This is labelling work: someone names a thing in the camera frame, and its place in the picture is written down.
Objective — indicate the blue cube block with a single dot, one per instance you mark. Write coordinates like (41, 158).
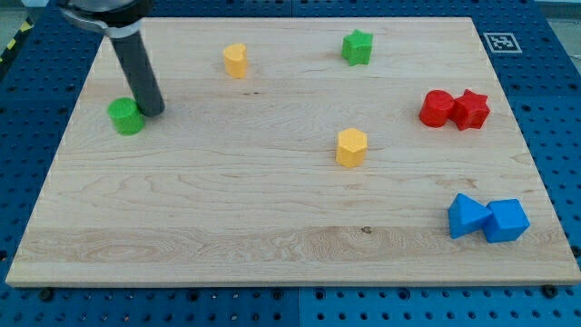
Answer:
(507, 222)

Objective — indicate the green cylinder block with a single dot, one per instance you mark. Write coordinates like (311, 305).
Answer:
(125, 116)

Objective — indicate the red cylinder block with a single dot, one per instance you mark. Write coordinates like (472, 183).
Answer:
(436, 108)

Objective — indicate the light wooden board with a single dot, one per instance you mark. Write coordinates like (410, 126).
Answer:
(236, 183)

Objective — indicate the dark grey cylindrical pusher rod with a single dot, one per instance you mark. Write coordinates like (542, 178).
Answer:
(138, 72)

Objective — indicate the green star block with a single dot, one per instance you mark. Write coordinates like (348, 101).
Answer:
(356, 47)

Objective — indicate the blue triangle block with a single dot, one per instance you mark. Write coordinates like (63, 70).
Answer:
(465, 215)

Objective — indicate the white fiducial marker tag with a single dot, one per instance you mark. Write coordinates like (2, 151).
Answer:
(502, 43)

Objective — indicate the yellow hexagon block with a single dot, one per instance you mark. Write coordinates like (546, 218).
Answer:
(351, 149)

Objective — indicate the red star block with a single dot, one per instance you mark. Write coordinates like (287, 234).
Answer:
(470, 110)

